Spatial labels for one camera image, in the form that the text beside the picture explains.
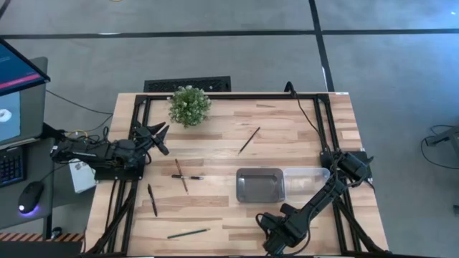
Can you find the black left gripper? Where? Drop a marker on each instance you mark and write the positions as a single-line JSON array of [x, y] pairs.
[[143, 139]]

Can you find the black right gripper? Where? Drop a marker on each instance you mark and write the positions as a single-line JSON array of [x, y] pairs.
[[278, 224]]

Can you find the reddish brown pencil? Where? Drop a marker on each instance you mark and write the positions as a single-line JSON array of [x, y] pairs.
[[179, 170]]

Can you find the clear pen with black grip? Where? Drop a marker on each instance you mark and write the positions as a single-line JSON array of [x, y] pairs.
[[195, 177]]

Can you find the green pencil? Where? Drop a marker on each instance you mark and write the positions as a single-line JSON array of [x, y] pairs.
[[188, 233]]

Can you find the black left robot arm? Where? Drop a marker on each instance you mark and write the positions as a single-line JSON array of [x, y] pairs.
[[89, 152]]

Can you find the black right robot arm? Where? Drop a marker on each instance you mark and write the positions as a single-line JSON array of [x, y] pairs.
[[322, 195]]

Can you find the green potted plant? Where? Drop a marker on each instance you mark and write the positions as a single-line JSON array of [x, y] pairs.
[[189, 105]]

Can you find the black floor vent grate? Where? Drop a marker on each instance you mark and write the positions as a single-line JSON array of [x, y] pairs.
[[186, 85]]

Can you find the grey translucent plastic tray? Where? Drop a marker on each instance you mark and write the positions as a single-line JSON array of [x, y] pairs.
[[260, 186]]

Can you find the dark thin pencil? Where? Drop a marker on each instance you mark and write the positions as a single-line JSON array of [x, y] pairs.
[[249, 140]]

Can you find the white box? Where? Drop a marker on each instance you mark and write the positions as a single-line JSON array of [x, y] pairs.
[[82, 179]]

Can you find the grey desk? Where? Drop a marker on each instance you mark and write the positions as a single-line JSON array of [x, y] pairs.
[[37, 161]]

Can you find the black computer mouse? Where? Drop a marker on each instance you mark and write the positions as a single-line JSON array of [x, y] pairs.
[[30, 195]]

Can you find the light screen computer monitor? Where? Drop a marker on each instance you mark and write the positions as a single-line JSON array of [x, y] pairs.
[[9, 118]]

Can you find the black keyboard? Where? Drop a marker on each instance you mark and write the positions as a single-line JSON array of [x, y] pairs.
[[10, 168]]

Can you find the large monitor with blue screen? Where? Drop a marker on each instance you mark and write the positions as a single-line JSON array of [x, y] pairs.
[[14, 71]]

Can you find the orange black striped bar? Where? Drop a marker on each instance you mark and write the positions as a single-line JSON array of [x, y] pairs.
[[36, 237]]

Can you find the grey metal stand base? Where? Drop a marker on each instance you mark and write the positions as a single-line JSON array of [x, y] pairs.
[[444, 138]]

